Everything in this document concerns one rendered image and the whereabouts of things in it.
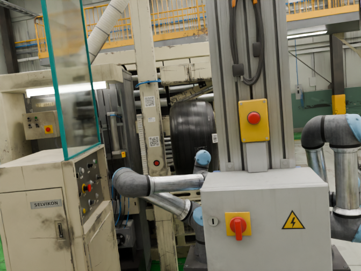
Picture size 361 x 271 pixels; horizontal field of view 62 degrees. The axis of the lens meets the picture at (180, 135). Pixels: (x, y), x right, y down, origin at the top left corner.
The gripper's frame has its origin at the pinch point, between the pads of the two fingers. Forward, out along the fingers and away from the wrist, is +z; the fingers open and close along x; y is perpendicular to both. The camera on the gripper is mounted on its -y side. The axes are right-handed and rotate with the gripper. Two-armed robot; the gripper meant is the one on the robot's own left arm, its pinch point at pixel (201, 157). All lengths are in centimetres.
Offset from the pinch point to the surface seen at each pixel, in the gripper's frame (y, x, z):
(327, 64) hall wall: 219, -500, 864
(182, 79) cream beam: 60, 7, 49
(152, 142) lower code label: 12.5, 32.7, 28.8
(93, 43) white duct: 96, 74, 47
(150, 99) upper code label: 43, 31, 25
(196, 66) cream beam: 69, -6, 48
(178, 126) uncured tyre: 21.7, 12.3, 9.7
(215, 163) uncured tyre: -6.0, -10.0, 15.8
